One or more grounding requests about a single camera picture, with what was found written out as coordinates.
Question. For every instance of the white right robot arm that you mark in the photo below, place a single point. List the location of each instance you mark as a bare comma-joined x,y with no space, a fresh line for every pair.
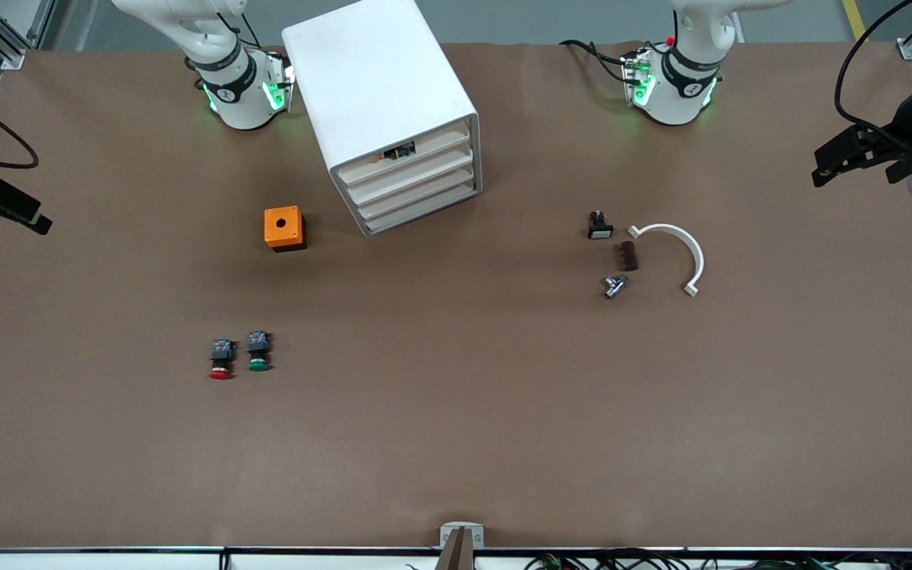
238,95

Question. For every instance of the white table edge rail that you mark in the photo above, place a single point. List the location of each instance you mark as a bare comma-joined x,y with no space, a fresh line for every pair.
108,559

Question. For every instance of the black white-faced push button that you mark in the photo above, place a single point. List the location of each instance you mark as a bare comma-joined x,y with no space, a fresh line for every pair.
600,227

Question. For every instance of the red push button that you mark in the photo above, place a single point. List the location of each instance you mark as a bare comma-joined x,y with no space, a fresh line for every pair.
222,360

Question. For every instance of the brown table mat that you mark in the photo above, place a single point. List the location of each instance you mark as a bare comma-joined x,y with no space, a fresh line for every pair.
456,412

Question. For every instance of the white curved plastic arc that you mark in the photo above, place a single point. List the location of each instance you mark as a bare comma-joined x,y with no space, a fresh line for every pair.
689,245

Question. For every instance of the small silver metal connector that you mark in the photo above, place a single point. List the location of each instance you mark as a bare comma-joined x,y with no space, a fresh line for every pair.
614,286

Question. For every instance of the white drawer cabinet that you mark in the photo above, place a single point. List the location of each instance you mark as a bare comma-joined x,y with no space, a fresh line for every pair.
377,79

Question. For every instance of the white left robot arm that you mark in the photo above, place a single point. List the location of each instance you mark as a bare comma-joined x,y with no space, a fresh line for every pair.
674,95

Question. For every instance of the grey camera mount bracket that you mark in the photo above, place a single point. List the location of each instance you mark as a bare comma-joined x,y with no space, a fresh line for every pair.
461,537

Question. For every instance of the green push button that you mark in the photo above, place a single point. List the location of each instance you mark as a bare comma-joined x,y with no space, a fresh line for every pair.
259,352

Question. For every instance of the white plastic drawer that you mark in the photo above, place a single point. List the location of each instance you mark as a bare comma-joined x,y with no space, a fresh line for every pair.
432,204
424,152
428,188
424,172

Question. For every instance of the brown terminal block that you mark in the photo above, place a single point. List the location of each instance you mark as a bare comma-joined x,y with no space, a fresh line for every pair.
628,256

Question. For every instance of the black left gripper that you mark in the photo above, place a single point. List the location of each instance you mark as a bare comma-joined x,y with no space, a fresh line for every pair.
900,135

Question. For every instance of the orange button box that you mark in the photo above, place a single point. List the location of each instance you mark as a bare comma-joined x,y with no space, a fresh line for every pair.
282,226

